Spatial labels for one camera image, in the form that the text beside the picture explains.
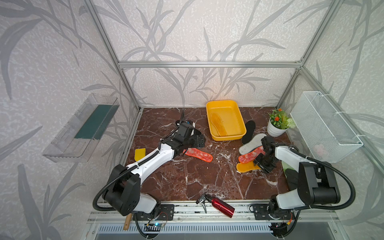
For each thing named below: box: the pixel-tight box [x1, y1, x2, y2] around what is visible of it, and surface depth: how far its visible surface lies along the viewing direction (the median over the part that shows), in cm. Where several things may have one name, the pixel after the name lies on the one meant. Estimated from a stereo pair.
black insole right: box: [242, 120, 256, 145], surface depth 106 cm
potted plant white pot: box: [267, 117, 290, 137], surface depth 100 cm
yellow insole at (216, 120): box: [210, 112, 228, 137], surface depth 111 cm
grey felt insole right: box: [239, 133, 267, 155], surface depth 98 cm
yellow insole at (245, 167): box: [236, 161, 261, 173], surface depth 91 cm
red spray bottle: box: [196, 193, 235, 219], surface depth 75 cm
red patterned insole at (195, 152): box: [182, 147, 213, 163], surface depth 96 cm
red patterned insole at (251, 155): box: [238, 146, 266, 164], surface depth 94 cm
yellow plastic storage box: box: [206, 100, 247, 141], surface depth 113 cm
